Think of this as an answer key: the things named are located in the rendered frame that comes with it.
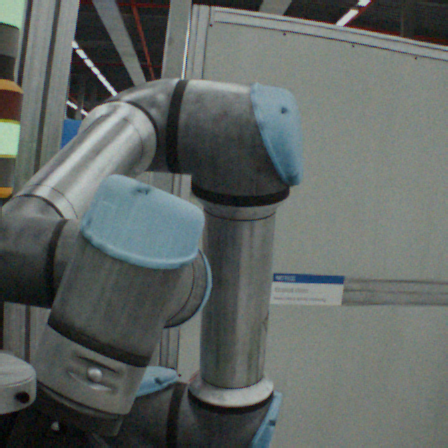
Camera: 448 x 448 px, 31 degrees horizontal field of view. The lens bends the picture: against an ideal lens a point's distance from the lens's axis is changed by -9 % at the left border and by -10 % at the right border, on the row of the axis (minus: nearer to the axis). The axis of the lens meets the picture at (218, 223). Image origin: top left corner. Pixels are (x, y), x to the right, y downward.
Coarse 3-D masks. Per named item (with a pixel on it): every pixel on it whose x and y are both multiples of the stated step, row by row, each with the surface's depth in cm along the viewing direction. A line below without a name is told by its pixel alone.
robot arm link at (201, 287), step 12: (72, 228) 66; (60, 240) 65; (72, 240) 65; (60, 252) 64; (60, 264) 64; (192, 264) 62; (204, 264) 67; (60, 276) 64; (204, 276) 66; (192, 288) 62; (204, 288) 66; (192, 300) 63; (204, 300) 67; (180, 312) 62; (192, 312) 67; (168, 324) 64; (180, 324) 67
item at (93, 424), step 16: (48, 400) 53; (0, 416) 55; (16, 416) 55; (32, 416) 54; (48, 416) 55; (64, 416) 53; (80, 416) 53; (96, 416) 54; (0, 432) 55; (16, 432) 54; (32, 432) 55; (48, 432) 55; (64, 432) 56; (80, 432) 55; (96, 432) 54; (112, 432) 55
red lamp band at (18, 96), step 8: (0, 96) 31; (8, 96) 31; (16, 96) 31; (0, 104) 31; (8, 104) 31; (16, 104) 31; (0, 112) 31; (8, 112) 31; (16, 112) 32; (16, 120) 32
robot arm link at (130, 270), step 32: (96, 192) 56; (128, 192) 54; (160, 192) 54; (96, 224) 54; (128, 224) 53; (160, 224) 54; (192, 224) 55; (96, 256) 53; (128, 256) 53; (160, 256) 54; (192, 256) 56; (64, 288) 55; (96, 288) 53; (128, 288) 53; (160, 288) 54; (64, 320) 54; (96, 320) 53; (128, 320) 53; (160, 320) 55; (128, 352) 54
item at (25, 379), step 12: (0, 360) 34; (12, 360) 35; (0, 372) 32; (12, 372) 32; (24, 372) 33; (0, 384) 30; (12, 384) 31; (24, 384) 31; (0, 396) 30; (12, 396) 31; (24, 396) 31; (0, 408) 30; (12, 408) 31
